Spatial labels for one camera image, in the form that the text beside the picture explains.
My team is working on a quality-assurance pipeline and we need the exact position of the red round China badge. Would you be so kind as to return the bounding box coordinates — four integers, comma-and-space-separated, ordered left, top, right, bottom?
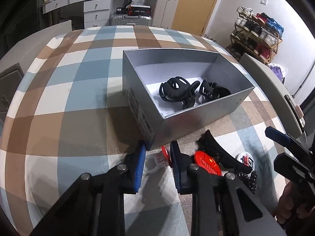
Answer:
194, 150, 222, 176

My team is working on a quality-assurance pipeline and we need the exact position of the black curved banana clip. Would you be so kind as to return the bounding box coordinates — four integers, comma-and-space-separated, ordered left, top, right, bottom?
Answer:
196, 130, 253, 174

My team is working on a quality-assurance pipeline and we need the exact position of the black beaded bracelet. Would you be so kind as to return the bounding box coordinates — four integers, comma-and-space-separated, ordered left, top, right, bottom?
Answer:
237, 170, 258, 194

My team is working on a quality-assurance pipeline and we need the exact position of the white round pin badge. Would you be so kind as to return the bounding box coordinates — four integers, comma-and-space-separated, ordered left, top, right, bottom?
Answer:
236, 151, 255, 170

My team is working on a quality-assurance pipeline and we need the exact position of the black oval hair claw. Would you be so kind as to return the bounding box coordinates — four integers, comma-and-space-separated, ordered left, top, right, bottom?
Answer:
159, 76, 200, 109

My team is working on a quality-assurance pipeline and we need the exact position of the black square hair claw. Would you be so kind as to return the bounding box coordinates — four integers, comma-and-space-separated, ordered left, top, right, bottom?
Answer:
199, 79, 231, 102

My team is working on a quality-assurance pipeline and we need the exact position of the person's right hand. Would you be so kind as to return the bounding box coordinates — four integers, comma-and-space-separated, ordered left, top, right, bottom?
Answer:
274, 182, 314, 224

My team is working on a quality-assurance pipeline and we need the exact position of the silver cardboard box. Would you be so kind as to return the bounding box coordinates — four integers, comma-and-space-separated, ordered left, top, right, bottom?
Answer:
122, 48, 254, 149

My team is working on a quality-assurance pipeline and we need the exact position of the plaid bed sheet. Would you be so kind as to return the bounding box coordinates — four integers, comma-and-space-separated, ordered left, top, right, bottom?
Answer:
1, 26, 288, 235

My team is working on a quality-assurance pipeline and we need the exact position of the wooden shoe rack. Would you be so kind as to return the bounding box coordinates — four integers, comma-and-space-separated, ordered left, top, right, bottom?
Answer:
226, 6, 284, 65

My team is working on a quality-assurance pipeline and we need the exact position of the silver ribbed suitcase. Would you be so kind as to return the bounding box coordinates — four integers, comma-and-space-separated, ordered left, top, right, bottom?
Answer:
109, 14, 152, 26

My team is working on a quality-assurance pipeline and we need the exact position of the black red shoe box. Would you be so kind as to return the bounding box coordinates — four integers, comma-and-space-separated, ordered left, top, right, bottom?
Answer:
116, 4, 152, 17

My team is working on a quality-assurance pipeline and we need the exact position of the wooden door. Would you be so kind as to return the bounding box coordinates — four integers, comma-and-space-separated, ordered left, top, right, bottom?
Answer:
171, 0, 217, 36

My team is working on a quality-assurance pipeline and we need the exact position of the white desk with drawers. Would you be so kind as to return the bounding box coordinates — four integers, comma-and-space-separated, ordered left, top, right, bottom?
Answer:
42, 0, 113, 28

